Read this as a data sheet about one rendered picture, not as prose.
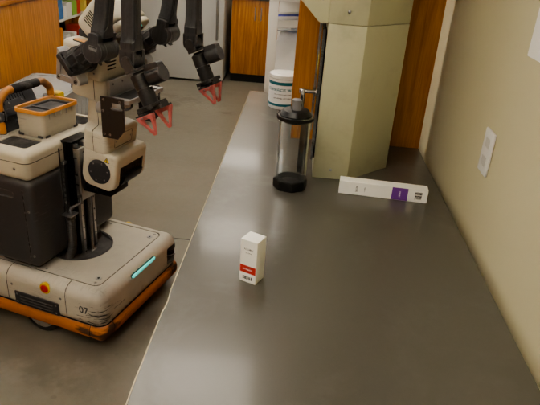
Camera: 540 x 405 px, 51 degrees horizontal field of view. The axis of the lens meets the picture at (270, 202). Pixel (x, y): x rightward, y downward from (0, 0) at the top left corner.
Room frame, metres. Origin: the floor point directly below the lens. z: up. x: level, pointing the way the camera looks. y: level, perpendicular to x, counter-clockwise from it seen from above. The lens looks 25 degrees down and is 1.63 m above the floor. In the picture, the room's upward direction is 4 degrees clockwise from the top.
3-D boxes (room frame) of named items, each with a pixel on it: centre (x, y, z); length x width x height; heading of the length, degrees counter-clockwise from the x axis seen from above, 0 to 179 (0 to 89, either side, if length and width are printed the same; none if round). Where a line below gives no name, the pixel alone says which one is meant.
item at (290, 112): (1.57, -0.06, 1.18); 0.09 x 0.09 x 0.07
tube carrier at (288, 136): (1.57, -0.06, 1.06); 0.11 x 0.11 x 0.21
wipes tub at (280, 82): (2.44, -0.02, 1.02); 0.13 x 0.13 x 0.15
